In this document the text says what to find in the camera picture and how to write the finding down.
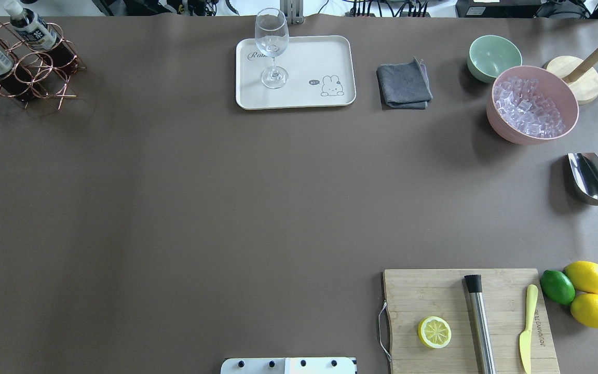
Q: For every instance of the oolong tea bottle white cap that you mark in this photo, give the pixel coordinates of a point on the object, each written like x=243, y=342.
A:
x=41, y=38

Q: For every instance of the cream rabbit serving tray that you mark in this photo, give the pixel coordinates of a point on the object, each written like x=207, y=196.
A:
x=320, y=74

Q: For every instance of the folded grey cloth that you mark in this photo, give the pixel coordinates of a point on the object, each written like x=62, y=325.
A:
x=405, y=86

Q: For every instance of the bamboo cutting board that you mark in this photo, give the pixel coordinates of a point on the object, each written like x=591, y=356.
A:
x=413, y=294

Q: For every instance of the clear wine glass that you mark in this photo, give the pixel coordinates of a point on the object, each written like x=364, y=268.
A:
x=272, y=39

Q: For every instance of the half lemon slice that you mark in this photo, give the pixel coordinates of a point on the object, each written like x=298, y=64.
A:
x=434, y=332

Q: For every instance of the green ceramic bowl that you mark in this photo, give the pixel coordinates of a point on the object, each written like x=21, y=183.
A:
x=490, y=55

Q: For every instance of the pink bowl of ice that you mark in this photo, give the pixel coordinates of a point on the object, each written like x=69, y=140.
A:
x=529, y=105

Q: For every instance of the steel muddler black tip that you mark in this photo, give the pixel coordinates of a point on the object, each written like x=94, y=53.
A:
x=475, y=292

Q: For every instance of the yellow plastic knife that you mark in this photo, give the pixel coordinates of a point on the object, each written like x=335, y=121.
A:
x=525, y=337

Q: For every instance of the green lime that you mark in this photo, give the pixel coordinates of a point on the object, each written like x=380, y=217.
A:
x=557, y=287

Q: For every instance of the steel ice scoop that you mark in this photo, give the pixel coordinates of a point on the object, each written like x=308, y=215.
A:
x=584, y=167

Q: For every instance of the upper yellow lemon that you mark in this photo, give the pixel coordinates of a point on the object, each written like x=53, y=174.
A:
x=583, y=275

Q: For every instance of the yellow lemon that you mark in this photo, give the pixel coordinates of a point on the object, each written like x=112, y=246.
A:
x=583, y=275
x=584, y=309

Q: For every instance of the wooden glass drying stand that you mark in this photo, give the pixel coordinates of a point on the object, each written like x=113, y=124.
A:
x=578, y=74

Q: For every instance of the lower yellow lemon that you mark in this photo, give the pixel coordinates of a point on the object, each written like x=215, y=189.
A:
x=584, y=309

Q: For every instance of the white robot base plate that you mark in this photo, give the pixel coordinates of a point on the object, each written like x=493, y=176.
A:
x=290, y=365

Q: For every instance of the copper wire bottle basket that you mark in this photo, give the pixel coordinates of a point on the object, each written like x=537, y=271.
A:
x=51, y=83

